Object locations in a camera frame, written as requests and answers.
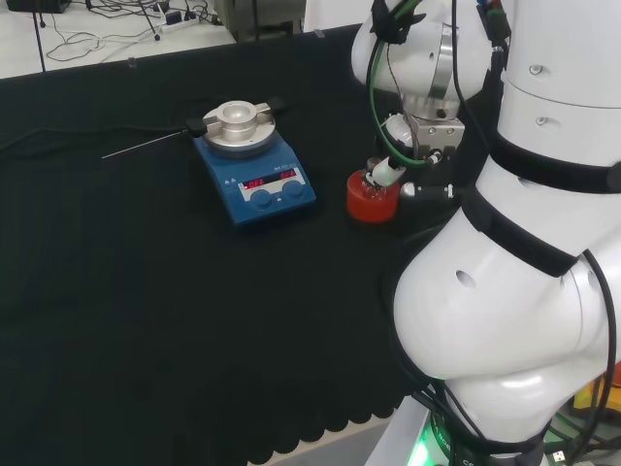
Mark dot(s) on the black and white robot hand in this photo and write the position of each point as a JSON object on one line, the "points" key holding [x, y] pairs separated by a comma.
{"points": [[439, 141]]}

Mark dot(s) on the clear glass round-bottom flask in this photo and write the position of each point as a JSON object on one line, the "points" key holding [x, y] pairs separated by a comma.
{"points": [[373, 194]]}

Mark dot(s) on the blue-base heater with metal block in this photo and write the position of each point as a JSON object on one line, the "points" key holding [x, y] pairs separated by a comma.
{"points": [[257, 167]]}

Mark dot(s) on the grey metal cabinet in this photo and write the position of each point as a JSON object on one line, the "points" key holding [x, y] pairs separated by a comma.
{"points": [[262, 19]]}

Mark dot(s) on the white power strip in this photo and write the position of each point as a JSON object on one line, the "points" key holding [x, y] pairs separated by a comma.
{"points": [[179, 25]]}

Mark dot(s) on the yellow stop button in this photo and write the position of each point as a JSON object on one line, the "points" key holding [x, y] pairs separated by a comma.
{"points": [[589, 395]]}

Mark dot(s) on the thin metal probe rod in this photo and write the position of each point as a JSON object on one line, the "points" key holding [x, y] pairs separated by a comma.
{"points": [[140, 145]]}

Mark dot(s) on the black tripod leg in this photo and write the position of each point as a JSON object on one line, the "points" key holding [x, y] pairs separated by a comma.
{"points": [[151, 22]]}

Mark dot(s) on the black bench cloth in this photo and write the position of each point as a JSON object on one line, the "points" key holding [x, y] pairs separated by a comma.
{"points": [[145, 291]]}

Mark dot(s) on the black tripod pole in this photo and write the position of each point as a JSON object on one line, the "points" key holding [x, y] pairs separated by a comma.
{"points": [[39, 39]]}

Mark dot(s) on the black computer tower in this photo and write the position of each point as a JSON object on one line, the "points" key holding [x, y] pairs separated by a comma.
{"points": [[39, 5]]}

